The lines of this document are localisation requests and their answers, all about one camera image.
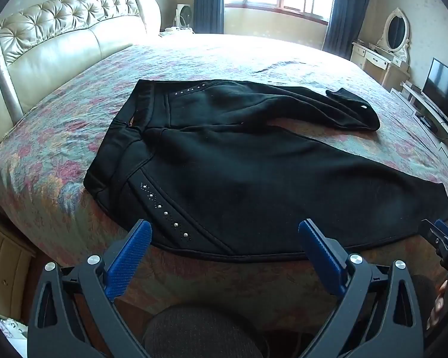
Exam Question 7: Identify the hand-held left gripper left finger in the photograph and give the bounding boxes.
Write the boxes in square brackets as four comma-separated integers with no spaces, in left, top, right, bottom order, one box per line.
[28,219,161,358]

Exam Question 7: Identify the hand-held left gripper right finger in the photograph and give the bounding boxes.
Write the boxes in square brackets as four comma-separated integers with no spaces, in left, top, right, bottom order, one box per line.
[298,218,424,358]

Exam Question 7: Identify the black pants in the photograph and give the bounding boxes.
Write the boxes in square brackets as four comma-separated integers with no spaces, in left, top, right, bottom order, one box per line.
[83,79,448,262]

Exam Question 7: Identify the person's right hand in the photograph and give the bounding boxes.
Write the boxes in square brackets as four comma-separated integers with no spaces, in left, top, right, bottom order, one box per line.
[426,276,448,329]

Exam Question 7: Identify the cream bedside cabinet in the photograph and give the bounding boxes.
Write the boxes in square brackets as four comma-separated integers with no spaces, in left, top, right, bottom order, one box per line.
[0,209,38,317]

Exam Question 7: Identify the white television stand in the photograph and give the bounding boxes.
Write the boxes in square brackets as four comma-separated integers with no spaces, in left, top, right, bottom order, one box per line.
[390,82,448,195]

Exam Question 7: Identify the white patterned cloth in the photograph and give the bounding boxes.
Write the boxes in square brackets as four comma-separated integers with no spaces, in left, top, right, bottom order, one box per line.
[0,313,28,344]

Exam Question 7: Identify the black television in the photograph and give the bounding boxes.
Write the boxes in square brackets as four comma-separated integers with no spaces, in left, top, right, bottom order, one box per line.
[421,58,448,127]

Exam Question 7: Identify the white vanity with oval mirror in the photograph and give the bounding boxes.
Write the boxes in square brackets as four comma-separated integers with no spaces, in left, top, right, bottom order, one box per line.
[351,7,411,90]

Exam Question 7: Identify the floral bedspread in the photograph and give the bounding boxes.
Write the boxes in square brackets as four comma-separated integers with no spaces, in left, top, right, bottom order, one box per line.
[0,33,448,344]

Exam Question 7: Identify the cream tufted headboard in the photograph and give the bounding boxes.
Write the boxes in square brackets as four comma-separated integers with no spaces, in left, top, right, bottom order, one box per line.
[0,0,162,120]

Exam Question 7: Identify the white bedside table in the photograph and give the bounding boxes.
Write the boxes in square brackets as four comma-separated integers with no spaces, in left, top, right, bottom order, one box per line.
[159,26,193,37]

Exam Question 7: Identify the dark blue curtain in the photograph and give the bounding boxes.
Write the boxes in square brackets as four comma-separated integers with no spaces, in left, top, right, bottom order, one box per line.
[323,0,374,60]
[193,0,225,34]

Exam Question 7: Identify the white fan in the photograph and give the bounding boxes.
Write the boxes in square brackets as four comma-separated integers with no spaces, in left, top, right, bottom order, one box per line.
[176,3,193,30]

